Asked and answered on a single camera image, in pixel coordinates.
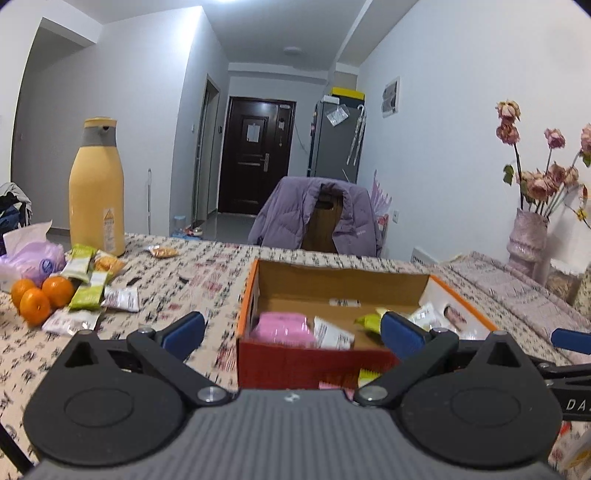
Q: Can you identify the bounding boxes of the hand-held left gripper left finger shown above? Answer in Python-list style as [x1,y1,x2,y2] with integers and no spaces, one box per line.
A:
[48,311,232,408]

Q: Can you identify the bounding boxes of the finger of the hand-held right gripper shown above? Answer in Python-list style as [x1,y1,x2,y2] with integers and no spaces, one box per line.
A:
[551,328,591,356]
[529,357,571,382]

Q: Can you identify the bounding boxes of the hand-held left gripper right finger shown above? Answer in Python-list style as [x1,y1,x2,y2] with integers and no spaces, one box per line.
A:
[353,311,536,408]

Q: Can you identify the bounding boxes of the long green white snack packet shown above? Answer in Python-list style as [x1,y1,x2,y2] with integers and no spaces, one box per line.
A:
[354,309,387,334]

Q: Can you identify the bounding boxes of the white text-printed snack packet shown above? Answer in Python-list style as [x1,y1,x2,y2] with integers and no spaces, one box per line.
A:
[313,316,356,350]

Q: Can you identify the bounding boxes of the red cardboard box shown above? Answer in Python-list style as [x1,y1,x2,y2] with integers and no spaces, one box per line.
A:
[236,258,500,391]

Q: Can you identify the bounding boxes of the small patterned vase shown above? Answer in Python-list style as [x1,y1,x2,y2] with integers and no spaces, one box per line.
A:
[573,265,591,307]

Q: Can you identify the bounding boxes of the glass grain jar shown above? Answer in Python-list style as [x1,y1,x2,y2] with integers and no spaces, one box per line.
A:
[549,258,581,304]

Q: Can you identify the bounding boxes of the quilted grey pink cloth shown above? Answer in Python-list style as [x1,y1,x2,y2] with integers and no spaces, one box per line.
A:
[438,251,591,343]

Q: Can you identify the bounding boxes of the pink ribbed vase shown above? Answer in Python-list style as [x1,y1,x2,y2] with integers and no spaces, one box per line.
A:
[506,208,550,282]

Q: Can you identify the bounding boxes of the orange mandarin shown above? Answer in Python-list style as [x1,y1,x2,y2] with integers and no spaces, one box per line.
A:
[19,287,51,324]
[10,278,37,311]
[41,275,75,309]

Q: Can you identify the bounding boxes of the wooden chair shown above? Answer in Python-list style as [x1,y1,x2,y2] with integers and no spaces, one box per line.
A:
[302,185,345,254]

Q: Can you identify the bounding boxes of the purple puffer jacket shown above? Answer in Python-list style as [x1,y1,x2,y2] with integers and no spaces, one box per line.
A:
[247,175,384,257]

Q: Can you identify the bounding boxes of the yellow thermos bottle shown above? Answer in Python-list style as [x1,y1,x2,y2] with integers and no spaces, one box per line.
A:
[69,117,127,257]

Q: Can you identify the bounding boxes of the dried pink roses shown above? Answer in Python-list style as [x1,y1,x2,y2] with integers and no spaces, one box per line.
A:
[495,99,591,220]

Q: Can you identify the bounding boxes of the dark entrance door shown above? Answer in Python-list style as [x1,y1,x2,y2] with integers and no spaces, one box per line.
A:
[217,95,297,217]

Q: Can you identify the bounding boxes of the purple tissue pack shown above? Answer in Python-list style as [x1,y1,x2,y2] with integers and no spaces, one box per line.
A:
[0,220,66,293]

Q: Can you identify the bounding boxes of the grey refrigerator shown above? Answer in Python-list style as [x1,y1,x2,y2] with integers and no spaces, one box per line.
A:
[310,99,366,184]

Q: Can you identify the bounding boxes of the white folded umbrella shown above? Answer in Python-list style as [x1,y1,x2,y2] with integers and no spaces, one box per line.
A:
[346,103,368,167]

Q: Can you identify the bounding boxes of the yellow box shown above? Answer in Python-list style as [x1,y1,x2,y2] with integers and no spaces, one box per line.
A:
[329,86,366,106]

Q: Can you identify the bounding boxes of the interior door frame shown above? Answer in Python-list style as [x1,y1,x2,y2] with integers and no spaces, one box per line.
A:
[193,76,221,227]

